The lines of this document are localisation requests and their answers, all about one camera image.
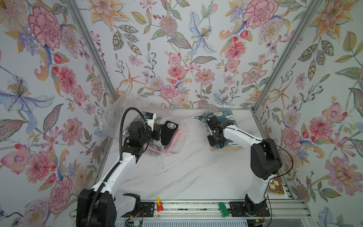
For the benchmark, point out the wooden chessboard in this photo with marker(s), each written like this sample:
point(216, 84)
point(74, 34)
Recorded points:
point(276, 186)

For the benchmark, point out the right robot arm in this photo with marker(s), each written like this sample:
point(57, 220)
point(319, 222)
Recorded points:
point(265, 160)

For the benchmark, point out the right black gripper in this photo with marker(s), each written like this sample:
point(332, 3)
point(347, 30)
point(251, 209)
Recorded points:
point(211, 143)

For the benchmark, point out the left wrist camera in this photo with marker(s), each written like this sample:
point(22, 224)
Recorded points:
point(150, 119)

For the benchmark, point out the black smiley knitted blanket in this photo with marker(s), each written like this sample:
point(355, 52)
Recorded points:
point(167, 132)

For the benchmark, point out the clear plastic vacuum bag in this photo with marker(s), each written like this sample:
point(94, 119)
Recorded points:
point(129, 108)

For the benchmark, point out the green circuit board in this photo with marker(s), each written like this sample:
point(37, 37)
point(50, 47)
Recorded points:
point(133, 223)

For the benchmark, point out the beige knitted blanket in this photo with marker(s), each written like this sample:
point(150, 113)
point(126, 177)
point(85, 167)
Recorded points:
point(228, 147)

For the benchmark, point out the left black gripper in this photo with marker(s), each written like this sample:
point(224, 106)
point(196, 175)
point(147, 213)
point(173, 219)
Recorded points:
point(156, 133)

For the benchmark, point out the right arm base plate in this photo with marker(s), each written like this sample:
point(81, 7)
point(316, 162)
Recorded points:
point(239, 209)

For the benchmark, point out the right aluminium corner post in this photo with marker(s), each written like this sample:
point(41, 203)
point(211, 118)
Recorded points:
point(292, 44)

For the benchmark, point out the pink folded blanket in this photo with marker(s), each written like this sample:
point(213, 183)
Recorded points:
point(174, 147)

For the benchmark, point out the red yellow clamp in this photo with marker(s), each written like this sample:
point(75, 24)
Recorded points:
point(159, 205)

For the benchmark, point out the aluminium front rail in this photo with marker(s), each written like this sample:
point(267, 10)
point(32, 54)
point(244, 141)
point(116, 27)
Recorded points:
point(209, 209)

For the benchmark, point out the aluminium corner post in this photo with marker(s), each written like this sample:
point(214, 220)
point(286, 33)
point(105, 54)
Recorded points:
point(292, 44)
point(96, 63)

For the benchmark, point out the teal cloud pattern blanket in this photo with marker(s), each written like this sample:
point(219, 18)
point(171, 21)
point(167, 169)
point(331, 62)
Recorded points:
point(223, 115)

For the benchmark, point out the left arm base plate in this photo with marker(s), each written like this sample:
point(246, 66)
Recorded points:
point(141, 210)

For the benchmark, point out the left aluminium corner post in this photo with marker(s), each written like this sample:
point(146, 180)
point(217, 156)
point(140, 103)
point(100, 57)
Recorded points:
point(96, 63)

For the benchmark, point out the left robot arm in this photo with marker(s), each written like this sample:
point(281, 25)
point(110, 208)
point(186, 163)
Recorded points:
point(100, 206)

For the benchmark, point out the green block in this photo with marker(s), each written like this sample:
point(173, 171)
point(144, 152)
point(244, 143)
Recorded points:
point(223, 209)

